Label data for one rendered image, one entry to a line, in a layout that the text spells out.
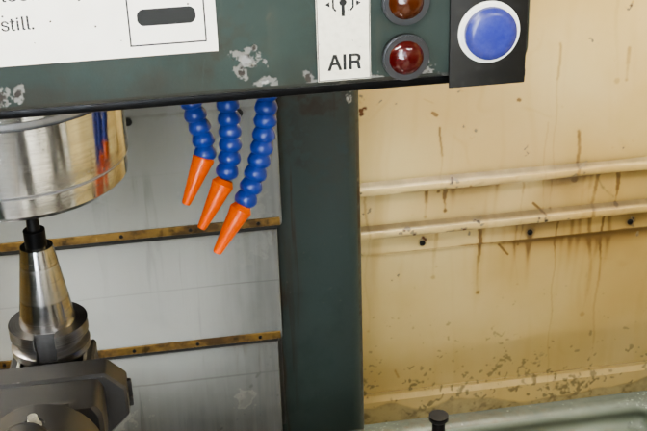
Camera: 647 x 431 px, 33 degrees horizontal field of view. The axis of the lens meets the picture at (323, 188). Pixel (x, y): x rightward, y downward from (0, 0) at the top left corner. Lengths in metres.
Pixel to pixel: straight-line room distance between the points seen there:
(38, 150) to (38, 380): 0.20
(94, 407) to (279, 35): 0.35
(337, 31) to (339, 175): 0.79
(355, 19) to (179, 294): 0.83
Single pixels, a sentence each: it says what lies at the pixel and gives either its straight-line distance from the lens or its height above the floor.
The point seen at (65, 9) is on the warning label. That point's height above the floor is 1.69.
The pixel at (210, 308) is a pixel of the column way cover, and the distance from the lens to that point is 1.41.
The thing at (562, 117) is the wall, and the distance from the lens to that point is 1.85.
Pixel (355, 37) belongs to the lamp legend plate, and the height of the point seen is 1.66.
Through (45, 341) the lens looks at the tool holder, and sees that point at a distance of 0.90.
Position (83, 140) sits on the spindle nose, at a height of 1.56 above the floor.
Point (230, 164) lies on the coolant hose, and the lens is 0.81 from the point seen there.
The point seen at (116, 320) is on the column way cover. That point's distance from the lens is 1.41.
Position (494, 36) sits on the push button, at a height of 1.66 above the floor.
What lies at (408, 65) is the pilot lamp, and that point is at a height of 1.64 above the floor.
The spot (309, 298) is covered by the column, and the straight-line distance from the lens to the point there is 1.46.
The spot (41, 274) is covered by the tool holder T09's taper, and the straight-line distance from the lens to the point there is 0.88.
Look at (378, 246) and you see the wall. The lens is 1.85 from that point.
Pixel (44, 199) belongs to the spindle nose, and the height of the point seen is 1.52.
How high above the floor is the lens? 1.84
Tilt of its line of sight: 24 degrees down
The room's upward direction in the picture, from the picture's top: 2 degrees counter-clockwise
